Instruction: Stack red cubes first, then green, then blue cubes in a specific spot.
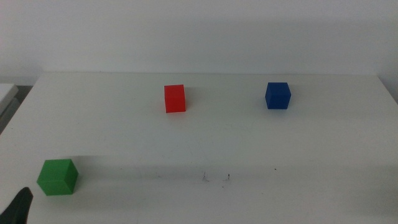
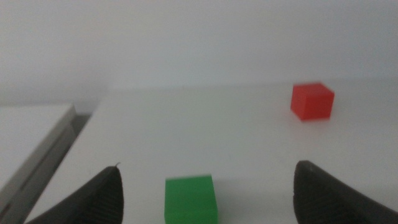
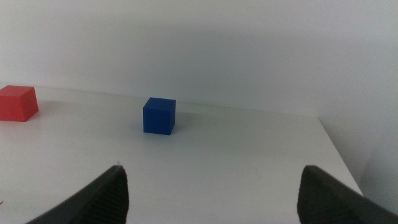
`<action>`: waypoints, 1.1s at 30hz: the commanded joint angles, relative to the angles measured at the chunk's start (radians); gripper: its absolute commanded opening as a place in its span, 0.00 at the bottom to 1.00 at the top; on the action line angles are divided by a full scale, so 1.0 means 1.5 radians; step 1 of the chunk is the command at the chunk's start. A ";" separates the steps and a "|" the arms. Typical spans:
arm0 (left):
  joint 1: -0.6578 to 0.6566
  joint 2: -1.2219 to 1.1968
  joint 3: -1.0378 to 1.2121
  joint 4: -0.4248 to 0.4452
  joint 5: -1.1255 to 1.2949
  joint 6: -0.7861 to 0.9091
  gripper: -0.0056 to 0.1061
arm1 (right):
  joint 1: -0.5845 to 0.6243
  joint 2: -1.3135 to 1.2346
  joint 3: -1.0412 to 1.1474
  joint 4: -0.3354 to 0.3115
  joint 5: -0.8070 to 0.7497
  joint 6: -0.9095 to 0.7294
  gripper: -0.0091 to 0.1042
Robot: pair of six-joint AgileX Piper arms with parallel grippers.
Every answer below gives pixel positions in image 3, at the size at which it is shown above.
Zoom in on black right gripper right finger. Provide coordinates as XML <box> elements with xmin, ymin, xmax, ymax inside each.
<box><xmin>297</xmin><ymin>165</ymin><xmax>398</xmax><ymax>224</ymax></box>

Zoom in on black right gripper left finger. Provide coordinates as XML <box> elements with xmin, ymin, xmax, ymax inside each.
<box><xmin>26</xmin><ymin>165</ymin><xmax>130</xmax><ymax>224</ymax></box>

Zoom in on blue cube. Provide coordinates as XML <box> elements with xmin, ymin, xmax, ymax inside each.
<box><xmin>142</xmin><ymin>96</ymin><xmax>177</xmax><ymax>136</ymax></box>

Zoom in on red cube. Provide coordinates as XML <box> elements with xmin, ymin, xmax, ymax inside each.
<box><xmin>0</xmin><ymin>85</ymin><xmax>40</xmax><ymax>123</ymax></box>

